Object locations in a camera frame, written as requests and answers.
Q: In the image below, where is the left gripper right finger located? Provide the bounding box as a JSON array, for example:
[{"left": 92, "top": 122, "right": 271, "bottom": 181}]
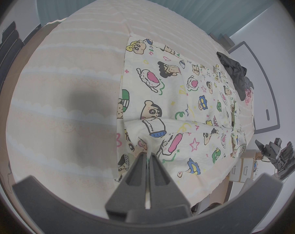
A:
[{"left": 150, "top": 154, "right": 192, "bottom": 216}]

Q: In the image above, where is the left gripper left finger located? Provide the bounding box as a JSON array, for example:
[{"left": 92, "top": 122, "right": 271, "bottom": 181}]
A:
[{"left": 104, "top": 153, "right": 148, "bottom": 221}]

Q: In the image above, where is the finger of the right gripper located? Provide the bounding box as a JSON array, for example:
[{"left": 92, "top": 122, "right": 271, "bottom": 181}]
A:
[{"left": 255, "top": 140, "right": 265, "bottom": 156}]

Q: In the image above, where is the white printed pyjama top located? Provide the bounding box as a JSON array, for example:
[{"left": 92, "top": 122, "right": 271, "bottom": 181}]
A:
[{"left": 114, "top": 38, "right": 251, "bottom": 183}]

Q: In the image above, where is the white chest of drawers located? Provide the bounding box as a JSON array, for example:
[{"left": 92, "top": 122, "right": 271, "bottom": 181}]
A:
[{"left": 229, "top": 150, "right": 258, "bottom": 183}]

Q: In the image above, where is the pink garment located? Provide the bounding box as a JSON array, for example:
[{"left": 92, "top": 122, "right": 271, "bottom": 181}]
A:
[{"left": 244, "top": 88, "right": 254, "bottom": 105}]

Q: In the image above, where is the grey garment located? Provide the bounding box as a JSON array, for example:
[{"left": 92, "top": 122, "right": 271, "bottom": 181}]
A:
[{"left": 243, "top": 77, "right": 255, "bottom": 90}]

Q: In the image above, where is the black garment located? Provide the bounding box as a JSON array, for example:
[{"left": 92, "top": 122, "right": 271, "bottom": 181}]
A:
[{"left": 216, "top": 51, "right": 254, "bottom": 101}]

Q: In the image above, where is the grey bedside table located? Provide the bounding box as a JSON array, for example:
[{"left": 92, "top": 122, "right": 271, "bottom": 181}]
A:
[{"left": 208, "top": 32, "right": 236, "bottom": 49}]

